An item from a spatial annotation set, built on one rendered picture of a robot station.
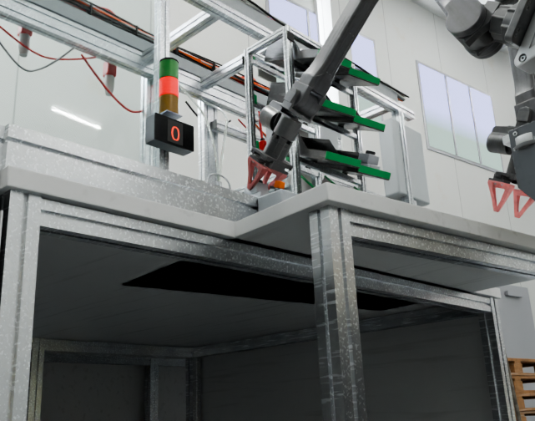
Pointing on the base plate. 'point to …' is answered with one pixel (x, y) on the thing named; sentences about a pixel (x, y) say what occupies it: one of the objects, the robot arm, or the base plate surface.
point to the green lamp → (168, 68)
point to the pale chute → (309, 182)
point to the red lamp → (167, 85)
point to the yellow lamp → (169, 103)
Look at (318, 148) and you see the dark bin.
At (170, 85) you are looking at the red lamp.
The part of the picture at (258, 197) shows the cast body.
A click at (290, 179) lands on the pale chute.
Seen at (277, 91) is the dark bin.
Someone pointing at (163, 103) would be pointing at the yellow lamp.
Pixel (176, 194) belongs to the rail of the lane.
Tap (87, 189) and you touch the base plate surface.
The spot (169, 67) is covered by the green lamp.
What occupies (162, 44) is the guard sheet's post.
